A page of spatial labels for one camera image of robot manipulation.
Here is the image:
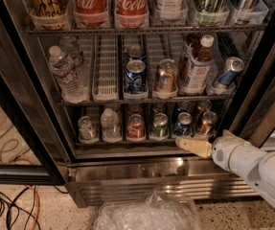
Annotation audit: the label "orange cable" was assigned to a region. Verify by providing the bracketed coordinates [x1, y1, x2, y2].
[25, 184, 41, 230]

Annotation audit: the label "right glass fridge door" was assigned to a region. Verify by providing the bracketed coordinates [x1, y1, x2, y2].
[228, 20, 275, 148]

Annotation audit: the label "green can bottom front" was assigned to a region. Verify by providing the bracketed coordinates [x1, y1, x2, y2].
[150, 113, 169, 139]

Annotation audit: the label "red cola bottle left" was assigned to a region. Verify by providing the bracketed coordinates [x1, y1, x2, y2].
[74, 0, 107, 28]

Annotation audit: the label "left glass fridge door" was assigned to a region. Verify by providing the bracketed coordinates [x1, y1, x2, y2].
[0, 0, 69, 185]

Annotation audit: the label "blue can bottom rear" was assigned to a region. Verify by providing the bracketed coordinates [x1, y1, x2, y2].
[174, 101, 192, 114]

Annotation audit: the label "clear plastic bag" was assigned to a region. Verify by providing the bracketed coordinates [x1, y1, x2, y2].
[94, 192, 201, 230]

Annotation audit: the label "brown tea bottle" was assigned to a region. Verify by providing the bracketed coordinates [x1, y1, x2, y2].
[179, 33, 201, 68]
[179, 34, 214, 95]

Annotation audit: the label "orange soda can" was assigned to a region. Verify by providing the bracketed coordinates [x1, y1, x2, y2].
[193, 100, 212, 121]
[195, 111, 218, 136]

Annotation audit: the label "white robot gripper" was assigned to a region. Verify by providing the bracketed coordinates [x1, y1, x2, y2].
[175, 129, 262, 172]

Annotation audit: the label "blue can middle front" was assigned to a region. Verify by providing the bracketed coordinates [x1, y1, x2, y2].
[125, 59, 147, 94]

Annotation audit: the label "blue can bottom front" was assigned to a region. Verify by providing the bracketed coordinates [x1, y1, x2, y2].
[173, 112, 193, 137]

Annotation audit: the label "silver blue can top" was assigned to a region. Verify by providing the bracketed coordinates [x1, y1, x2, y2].
[230, 0, 260, 25]

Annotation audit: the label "white label bottle top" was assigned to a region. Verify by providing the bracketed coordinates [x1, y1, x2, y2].
[154, 0, 183, 22]

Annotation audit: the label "silver can bottom left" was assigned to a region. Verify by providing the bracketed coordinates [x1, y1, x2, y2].
[78, 116, 97, 142]

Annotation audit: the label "black cables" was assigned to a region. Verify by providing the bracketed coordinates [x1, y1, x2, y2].
[0, 184, 69, 230]

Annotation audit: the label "red cola can rear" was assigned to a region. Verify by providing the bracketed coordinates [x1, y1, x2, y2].
[127, 103, 143, 116]

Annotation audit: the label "blue can middle rear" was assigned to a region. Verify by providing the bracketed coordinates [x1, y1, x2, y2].
[125, 45, 146, 60]

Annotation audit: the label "orange soda can rear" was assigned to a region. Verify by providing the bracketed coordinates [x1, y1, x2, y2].
[193, 100, 212, 121]

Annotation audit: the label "green can bottom rear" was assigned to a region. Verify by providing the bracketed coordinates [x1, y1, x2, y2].
[151, 103, 167, 115]

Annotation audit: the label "water bottle middle rear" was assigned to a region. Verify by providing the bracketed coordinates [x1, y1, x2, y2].
[59, 35, 83, 66]

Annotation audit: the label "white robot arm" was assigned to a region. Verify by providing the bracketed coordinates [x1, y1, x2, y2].
[175, 130, 275, 208]

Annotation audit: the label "red cola bottle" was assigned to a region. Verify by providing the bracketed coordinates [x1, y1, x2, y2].
[116, 0, 148, 28]
[74, 0, 107, 28]

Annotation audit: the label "stainless fridge base panel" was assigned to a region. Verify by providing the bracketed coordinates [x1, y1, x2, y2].
[65, 156, 256, 208]

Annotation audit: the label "red cola can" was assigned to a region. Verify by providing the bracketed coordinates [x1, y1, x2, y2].
[127, 103, 143, 116]
[126, 114, 145, 139]

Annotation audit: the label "small water bottle bottom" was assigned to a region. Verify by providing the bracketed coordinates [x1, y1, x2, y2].
[101, 108, 122, 143]

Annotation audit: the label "red cola bottle right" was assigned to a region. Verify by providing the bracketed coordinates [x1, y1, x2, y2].
[116, 0, 148, 28]

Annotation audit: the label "brown tea bottle rear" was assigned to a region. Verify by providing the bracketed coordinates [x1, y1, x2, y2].
[179, 33, 201, 68]

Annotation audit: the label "glass fridge door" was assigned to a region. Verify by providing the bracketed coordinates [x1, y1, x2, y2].
[228, 20, 275, 148]
[0, 0, 69, 185]

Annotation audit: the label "orange can middle shelf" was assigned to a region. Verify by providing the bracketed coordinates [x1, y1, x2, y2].
[154, 58, 178, 93]

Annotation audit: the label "gold tall can top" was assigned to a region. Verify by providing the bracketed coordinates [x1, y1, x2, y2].
[31, 0, 69, 30]

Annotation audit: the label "red cola can front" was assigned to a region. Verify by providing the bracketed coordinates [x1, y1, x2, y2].
[126, 114, 145, 139]

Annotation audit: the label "brown tea bottle front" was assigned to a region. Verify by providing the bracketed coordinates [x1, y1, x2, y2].
[179, 34, 214, 95]

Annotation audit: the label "orange soda can front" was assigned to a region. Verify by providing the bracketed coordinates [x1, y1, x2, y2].
[195, 111, 218, 136]

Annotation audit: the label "green tall can top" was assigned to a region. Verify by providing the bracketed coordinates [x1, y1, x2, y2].
[193, 0, 228, 26]

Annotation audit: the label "slim blue silver can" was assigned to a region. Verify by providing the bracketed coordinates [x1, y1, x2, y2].
[212, 57, 244, 89]

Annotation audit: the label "water bottle middle front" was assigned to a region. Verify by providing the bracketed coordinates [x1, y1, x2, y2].
[49, 46, 86, 104]

